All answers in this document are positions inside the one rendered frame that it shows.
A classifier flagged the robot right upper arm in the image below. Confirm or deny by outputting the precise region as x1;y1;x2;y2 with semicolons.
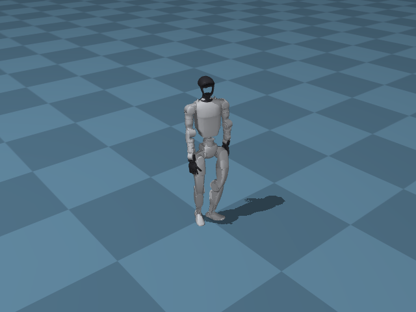
184;103;196;138

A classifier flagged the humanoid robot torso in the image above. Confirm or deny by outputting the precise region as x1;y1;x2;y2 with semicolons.
194;96;222;159

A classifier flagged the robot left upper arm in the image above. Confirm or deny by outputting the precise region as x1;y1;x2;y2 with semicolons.
219;98;233;129

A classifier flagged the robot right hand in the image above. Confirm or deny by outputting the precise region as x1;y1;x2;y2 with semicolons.
188;154;202;175

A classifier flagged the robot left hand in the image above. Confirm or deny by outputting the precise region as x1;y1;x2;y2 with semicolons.
222;140;230;156

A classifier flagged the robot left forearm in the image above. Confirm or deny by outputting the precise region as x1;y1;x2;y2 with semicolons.
222;127;231;144

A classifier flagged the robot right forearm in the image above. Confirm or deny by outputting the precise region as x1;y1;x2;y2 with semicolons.
185;130;196;160

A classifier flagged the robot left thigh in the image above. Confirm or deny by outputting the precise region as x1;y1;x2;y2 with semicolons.
210;146;229;191

